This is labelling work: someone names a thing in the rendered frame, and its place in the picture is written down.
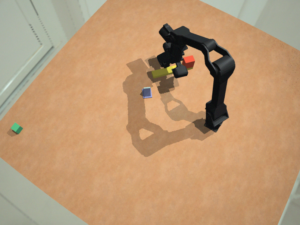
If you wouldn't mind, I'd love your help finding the green block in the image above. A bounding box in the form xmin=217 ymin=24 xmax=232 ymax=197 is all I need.
xmin=11 ymin=123 xmax=23 ymax=134

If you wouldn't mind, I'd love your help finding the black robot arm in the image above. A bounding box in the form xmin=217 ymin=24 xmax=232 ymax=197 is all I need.
xmin=157 ymin=24 xmax=235 ymax=132

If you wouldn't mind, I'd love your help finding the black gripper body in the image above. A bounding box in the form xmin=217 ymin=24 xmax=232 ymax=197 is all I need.
xmin=163 ymin=42 xmax=188 ymax=79

